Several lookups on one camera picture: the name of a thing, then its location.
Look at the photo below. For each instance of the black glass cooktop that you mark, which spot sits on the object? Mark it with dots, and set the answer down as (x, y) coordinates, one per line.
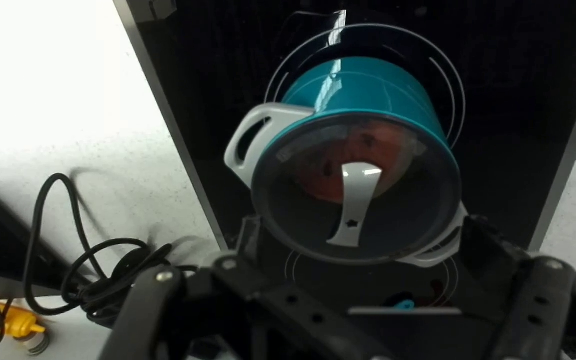
(194, 61)

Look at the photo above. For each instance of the glass pot lid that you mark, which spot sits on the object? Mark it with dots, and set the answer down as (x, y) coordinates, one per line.
(394, 212)

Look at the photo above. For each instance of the yellow power plug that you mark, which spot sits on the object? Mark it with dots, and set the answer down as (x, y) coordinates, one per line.
(15, 322)

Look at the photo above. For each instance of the red object inside pot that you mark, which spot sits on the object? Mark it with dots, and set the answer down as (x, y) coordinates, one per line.
(381, 150)

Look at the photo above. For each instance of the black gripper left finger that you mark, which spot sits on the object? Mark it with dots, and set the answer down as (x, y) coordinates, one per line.
(144, 313)

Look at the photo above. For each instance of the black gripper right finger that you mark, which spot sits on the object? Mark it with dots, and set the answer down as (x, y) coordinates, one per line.
(541, 313)

